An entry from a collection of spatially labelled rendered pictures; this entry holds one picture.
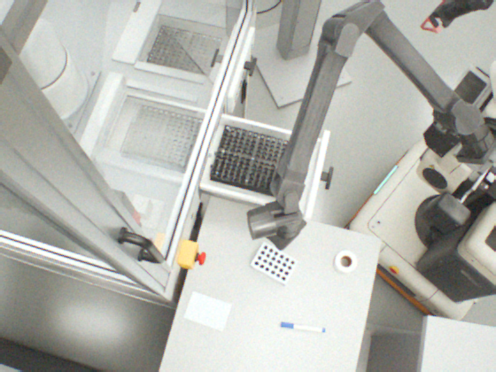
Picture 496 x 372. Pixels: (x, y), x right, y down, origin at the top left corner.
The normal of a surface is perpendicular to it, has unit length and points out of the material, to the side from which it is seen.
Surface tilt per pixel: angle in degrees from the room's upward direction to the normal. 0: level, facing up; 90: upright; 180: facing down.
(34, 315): 0
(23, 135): 90
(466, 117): 42
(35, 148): 90
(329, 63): 48
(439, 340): 0
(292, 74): 3
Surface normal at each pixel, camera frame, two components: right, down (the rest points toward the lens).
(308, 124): 0.17, 0.37
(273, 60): -0.04, -0.28
